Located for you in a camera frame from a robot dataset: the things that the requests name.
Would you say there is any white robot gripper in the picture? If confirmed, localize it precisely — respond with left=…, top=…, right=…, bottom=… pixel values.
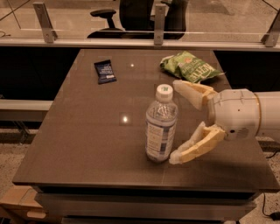
left=169, top=80, right=260, bottom=165

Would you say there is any clear plastic water bottle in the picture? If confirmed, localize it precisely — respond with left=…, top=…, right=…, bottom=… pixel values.
left=145, top=84, right=179, bottom=163

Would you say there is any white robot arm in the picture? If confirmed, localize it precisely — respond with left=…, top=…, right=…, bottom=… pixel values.
left=169, top=80, right=280, bottom=165

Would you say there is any blue rxbar wrapper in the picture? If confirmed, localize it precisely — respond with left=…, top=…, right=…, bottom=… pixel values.
left=94, top=59, right=116, bottom=84

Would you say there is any green kettle chips bag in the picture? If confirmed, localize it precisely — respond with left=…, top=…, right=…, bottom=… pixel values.
left=160, top=51, right=222, bottom=83

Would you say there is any black office chair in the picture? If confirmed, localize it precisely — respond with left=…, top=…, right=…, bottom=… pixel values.
left=87, top=0, right=189, bottom=39

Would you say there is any cardboard box under table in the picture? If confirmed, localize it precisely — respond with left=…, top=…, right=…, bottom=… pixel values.
left=0, top=185, right=47, bottom=224

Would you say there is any right metal glass bracket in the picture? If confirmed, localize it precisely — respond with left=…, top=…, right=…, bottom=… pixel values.
left=261, top=9, right=280, bottom=47

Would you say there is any metal glass bracket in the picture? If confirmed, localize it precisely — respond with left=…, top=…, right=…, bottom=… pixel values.
left=154, top=3, right=165, bottom=46
left=32, top=2, right=58, bottom=43
left=261, top=9, right=280, bottom=47

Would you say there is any middle metal glass bracket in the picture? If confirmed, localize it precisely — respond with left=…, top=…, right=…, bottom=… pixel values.
left=154, top=3, right=165, bottom=46

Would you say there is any black cable on floor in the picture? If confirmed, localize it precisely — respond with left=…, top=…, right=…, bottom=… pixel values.
left=261, top=150, right=280, bottom=221

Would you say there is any left metal glass bracket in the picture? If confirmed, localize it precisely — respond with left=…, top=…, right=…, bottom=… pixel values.
left=32, top=2, right=58, bottom=43

